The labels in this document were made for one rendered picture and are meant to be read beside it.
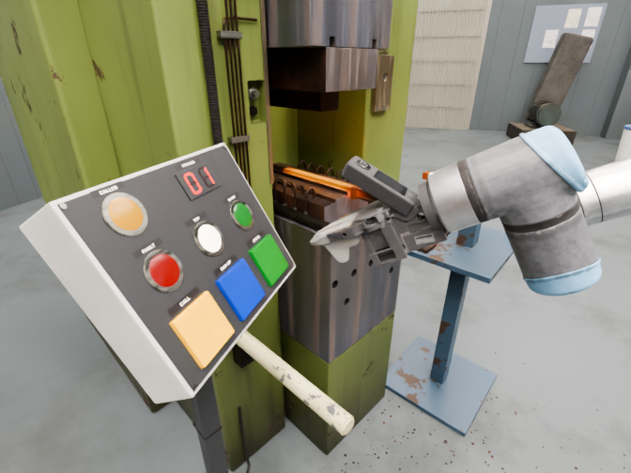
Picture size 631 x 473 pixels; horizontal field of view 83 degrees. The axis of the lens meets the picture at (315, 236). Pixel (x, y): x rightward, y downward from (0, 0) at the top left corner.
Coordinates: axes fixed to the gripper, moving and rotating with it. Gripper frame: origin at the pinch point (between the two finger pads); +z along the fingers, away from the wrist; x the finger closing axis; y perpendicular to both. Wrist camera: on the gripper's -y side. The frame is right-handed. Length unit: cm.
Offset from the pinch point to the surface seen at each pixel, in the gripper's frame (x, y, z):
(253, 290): -8.7, 2.3, 10.3
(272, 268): -1.4, 2.4, 10.3
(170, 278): -20.2, -7.4, 10.7
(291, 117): 84, -26, 31
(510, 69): 827, 51, -112
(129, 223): -20.6, -15.9, 10.7
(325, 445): 30, 84, 56
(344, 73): 41.1, -24.4, -5.7
